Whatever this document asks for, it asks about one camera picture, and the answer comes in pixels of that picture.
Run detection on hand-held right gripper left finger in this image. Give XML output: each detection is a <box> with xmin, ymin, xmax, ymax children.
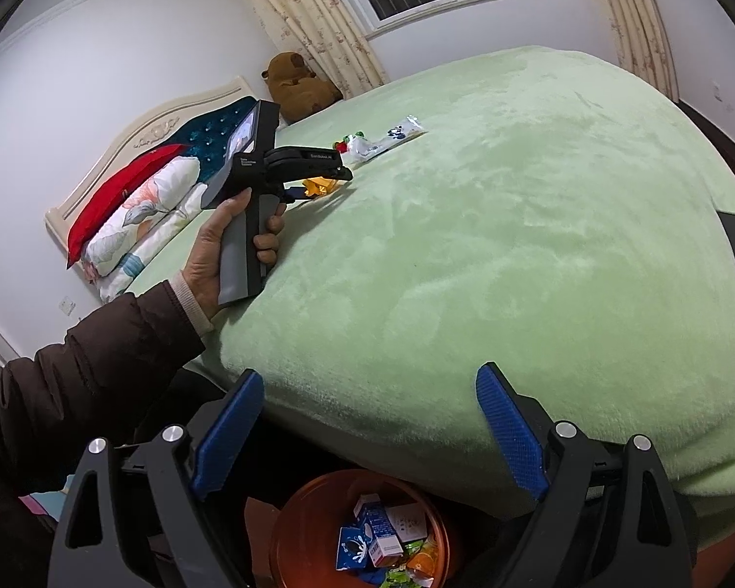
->
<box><xmin>48</xmin><ymin>369</ymin><xmax>266</xmax><ymax>588</ymax></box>

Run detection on orange plastic bin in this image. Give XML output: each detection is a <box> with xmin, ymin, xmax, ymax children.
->
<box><xmin>268</xmin><ymin>468</ymin><xmax>460</xmax><ymax>588</ymax></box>

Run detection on wooden bed frame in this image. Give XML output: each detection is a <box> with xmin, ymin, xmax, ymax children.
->
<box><xmin>692</xmin><ymin>527</ymin><xmax>735</xmax><ymax>588</ymax></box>

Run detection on white panda print packet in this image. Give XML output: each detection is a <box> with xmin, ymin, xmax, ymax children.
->
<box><xmin>367</xmin><ymin>114</ymin><xmax>428</xmax><ymax>148</ymax></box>

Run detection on green fleece blanket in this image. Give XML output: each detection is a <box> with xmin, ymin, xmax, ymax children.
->
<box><xmin>122</xmin><ymin>45</ymin><xmax>735</xmax><ymax>555</ymax></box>

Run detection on red pillow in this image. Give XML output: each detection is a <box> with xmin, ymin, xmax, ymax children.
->
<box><xmin>66</xmin><ymin>144</ymin><xmax>188</xmax><ymax>270</ymax></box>

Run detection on person's left forearm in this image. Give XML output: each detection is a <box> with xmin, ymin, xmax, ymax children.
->
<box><xmin>0</xmin><ymin>272</ymin><xmax>217</xmax><ymax>497</ymax></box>

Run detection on brown teddy bear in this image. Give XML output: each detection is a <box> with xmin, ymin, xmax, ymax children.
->
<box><xmin>260</xmin><ymin>50</ymin><xmax>344</xmax><ymax>125</ymax></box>

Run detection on blue and white milk carton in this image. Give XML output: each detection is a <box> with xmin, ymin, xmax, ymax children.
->
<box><xmin>337</xmin><ymin>523</ymin><xmax>381</xmax><ymax>567</ymax></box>
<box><xmin>354</xmin><ymin>493</ymin><xmax>390</xmax><ymax>534</ymax></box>

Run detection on floral cream curtain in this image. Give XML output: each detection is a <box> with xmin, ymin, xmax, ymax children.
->
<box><xmin>588</xmin><ymin>0</ymin><xmax>681</xmax><ymax>102</ymax></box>
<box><xmin>217</xmin><ymin>0</ymin><xmax>387</xmax><ymax>96</ymax></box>

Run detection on orange fruit print packet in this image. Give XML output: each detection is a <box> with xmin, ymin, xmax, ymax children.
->
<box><xmin>404</xmin><ymin>542</ymin><xmax>442</xmax><ymax>577</ymax></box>

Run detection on cream and blue headboard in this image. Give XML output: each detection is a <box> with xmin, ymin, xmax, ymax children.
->
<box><xmin>44</xmin><ymin>76</ymin><xmax>264</xmax><ymax>258</ymax></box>

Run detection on crumpled white wrapper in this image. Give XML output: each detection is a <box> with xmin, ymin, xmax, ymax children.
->
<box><xmin>343</xmin><ymin>136</ymin><xmax>384</xmax><ymax>166</ymax></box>

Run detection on person's left hand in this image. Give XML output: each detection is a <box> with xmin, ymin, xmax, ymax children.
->
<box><xmin>180</xmin><ymin>190</ymin><xmax>289</xmax><ymax>325</ymax></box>

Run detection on floral white quilt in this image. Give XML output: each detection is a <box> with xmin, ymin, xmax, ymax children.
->
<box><xmin>79</xmin><ymin>156</ymin><xmax>212</xmax><ymax>304</ymax></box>

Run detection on green and white packet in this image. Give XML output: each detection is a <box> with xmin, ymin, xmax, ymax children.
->
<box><xmin>380</xmin><ymin>563</ymin><xmax>433</xmax><ymax>588</ymax></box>

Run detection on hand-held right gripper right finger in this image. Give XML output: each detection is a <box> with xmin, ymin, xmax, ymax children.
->
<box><xmin>474</xmin><ymin>363</ymin><xmax>696</xmax><ymax>588</ymax></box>

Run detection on white cardboard box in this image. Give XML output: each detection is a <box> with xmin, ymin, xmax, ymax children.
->
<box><xmin>385</xmin><ymin>502</ymin><xmax>426</xmax><ymax>543</ymax></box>

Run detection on white and pink box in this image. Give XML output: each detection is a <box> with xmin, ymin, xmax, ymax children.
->
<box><xmin>370</xmin><ymin>536</ymin><xmax>405</xmax><ymax>567</ymax></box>

